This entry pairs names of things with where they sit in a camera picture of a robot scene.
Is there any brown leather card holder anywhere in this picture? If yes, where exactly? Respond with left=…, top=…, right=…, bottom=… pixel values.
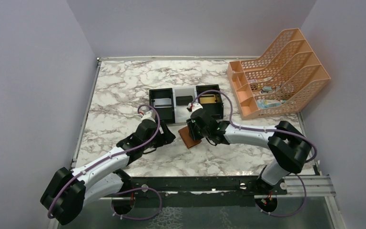
left=178, top=126, right=201, bottom=149

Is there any black and white card tray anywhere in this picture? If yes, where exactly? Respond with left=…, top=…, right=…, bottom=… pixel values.
left=149, top=84, right=224, bottom=125

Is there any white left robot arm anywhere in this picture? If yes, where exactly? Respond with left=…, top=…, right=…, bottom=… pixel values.
left=40, top=112, right=175, bottom=225

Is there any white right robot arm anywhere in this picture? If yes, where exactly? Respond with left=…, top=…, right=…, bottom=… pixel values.
left=186, top=108, right=312, bottom=191

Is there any gold card in tray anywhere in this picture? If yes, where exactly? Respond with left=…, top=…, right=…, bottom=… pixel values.
left=199, top=95, right=218, bottom=104

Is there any black card in tray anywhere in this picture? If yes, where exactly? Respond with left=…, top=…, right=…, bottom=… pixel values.
left=175, top=95, right=193, bottom=106

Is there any silver card in tray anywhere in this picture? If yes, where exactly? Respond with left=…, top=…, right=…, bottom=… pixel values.
left=153, top=98, right=173, bottom=108

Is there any orange plastic file organizer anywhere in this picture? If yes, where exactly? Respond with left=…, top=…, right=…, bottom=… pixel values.
left=226, top=28, right=331, bottom=120

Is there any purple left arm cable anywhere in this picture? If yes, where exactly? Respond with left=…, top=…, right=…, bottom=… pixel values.
left=47, top=104, right=163, bottom=221

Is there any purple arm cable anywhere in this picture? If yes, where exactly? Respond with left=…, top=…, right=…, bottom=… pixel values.
left=187, top=90, right=318, bottom=218
left=47, top=104, right=163, bottom=221

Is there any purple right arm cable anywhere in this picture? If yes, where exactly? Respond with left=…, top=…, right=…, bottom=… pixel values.
left=187, top=90, right=318, bottom=218

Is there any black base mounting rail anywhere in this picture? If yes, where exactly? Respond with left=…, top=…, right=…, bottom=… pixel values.
left=55, top=175, right=337, bottom=200

